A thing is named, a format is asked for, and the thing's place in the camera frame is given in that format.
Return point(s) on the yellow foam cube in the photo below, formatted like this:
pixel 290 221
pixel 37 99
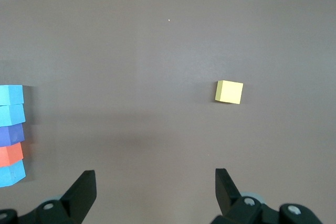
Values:
pixel 231 92

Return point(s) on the orange foam cube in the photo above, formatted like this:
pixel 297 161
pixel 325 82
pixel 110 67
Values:
pixel 10 154

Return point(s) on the purple foam cube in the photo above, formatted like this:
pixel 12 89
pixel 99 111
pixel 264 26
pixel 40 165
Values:
pixel 11 134

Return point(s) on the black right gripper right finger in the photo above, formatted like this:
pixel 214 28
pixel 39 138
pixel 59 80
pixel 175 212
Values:
pixel 228 200

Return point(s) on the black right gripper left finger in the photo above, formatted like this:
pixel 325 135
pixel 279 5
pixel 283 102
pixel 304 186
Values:
pixel 76 197

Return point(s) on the light blue foam cube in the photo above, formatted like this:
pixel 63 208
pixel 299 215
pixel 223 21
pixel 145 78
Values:
pixel 11 115
pixel 11 94
pixel 11 173

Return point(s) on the brown table mat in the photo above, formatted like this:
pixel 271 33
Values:
pixel 131 77

